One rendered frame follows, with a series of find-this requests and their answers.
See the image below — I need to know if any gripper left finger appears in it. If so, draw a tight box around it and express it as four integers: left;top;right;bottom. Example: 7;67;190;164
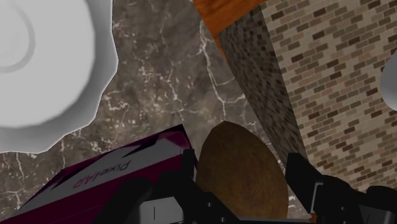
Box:
93;148;240;224

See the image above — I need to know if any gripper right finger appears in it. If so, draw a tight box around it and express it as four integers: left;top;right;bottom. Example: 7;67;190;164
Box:
284;152;397;224

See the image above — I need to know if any brown egg-shaped fruit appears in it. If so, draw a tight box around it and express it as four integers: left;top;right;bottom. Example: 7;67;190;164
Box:
195;120;289;219

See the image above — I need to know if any dark red and white box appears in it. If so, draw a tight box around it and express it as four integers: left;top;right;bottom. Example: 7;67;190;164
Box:
0;123;198;224

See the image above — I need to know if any white rounded object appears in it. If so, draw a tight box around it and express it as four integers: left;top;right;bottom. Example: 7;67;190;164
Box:
379;52;397;112

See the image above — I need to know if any white scalloped plate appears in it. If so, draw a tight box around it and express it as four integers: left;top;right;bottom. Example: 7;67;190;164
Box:
0;0;119;154

